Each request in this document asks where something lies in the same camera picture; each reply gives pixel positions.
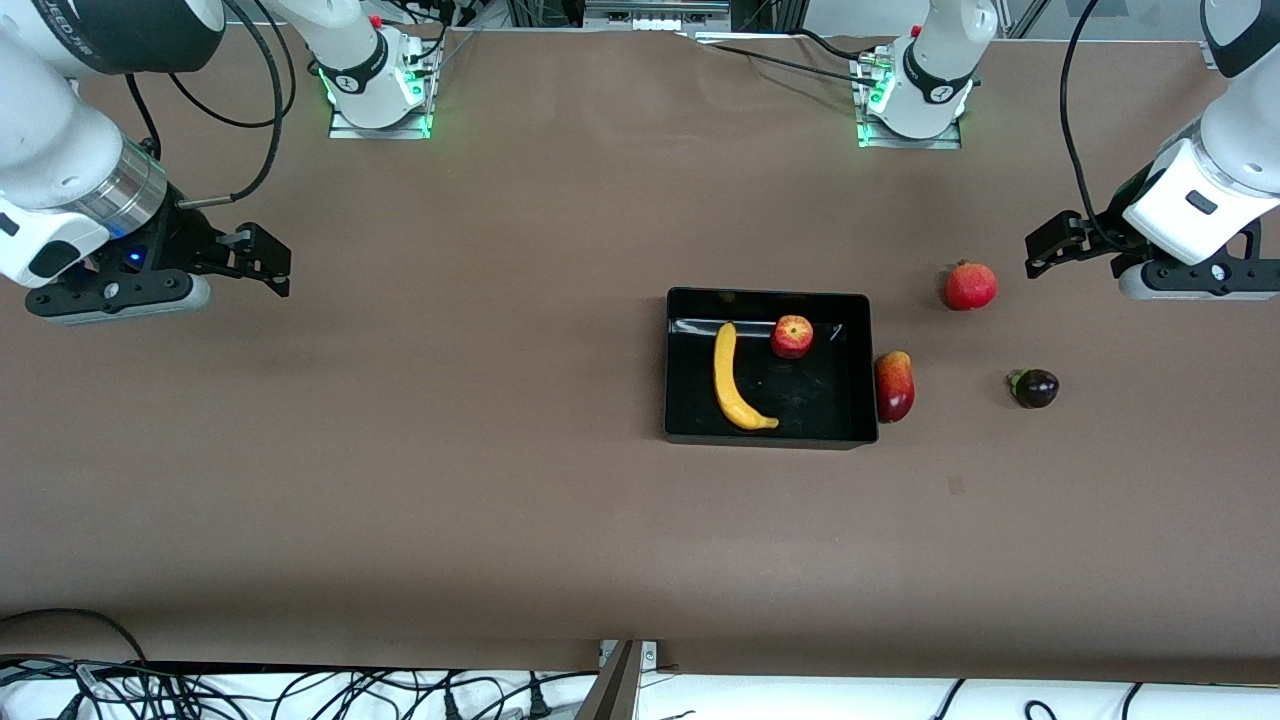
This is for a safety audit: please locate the red apple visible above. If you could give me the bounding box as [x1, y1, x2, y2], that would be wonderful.
[770, 315, 815, 360]

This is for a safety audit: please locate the black arched cable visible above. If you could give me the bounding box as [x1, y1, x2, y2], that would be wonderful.
[0, 607, 151, 666]

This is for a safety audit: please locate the yellow banana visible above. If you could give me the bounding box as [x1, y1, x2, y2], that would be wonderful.
[713, 321, 780, 432]

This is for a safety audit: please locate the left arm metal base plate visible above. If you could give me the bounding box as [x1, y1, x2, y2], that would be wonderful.
[855, 50, 963, 151]

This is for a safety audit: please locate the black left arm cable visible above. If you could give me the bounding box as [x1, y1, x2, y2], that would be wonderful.
[1059, 0, 1151, 256]

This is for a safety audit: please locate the red pomegranate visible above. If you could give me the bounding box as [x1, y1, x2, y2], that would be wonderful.
[944, 260, 999, 312]

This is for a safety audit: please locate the red yellow mango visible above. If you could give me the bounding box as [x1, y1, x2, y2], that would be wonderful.
[874, 350, 916, 424]

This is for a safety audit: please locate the thin black tabletop cable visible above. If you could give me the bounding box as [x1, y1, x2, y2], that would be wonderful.
[695, 33, 886, 89]

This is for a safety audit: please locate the dark purple eggplant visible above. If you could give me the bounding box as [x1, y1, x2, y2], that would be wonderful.
[1006, 368, 1060, 410]

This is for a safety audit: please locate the black rectangular plastic box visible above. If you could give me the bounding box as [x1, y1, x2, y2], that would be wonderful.
[664, 287, 880, 450]

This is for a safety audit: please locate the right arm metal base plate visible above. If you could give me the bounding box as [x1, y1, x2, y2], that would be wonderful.
[328, 40, 433, 141]

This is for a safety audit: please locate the dark slanted bar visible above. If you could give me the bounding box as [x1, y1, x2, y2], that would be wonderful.
[575, 640, 643, 720]

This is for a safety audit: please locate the black cable tangle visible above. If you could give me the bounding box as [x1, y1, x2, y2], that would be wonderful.
[0, 655, 601, 720]

